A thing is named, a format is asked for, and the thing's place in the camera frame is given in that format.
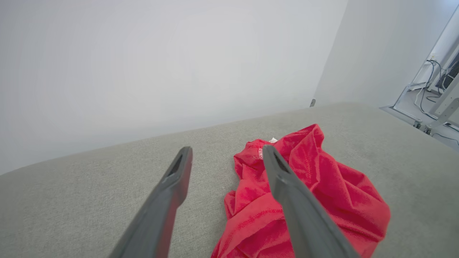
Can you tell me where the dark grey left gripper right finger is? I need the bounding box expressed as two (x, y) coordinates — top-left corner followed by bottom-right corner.
(262, 144), (361, 258)

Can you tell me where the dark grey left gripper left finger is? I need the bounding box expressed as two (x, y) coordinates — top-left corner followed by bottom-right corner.
(108, 146), (193, 258)

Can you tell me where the red Bulls 23 jersey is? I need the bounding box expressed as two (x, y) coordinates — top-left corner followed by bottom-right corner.
(211, 124), (391, 258)

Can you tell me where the grey metal desk leg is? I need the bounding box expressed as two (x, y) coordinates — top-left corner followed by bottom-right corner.
(425, 73), (459, 135)

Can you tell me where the white metal desk frame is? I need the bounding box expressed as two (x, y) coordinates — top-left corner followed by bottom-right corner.
(380, 5), (459, 126)

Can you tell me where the black cable by desk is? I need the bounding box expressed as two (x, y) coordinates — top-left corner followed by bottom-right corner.
(419, 59), (446, 117)

